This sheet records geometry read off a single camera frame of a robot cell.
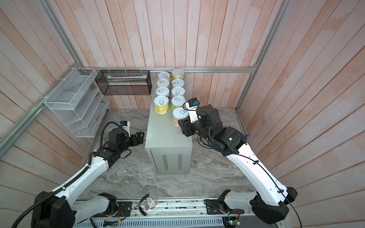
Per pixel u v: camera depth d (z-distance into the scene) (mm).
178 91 730
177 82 780
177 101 688
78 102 730
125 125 722
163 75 820
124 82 1046
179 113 638
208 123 417
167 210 739
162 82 783
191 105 512
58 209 381
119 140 621
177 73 811
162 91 736
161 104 672
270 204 384
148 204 733
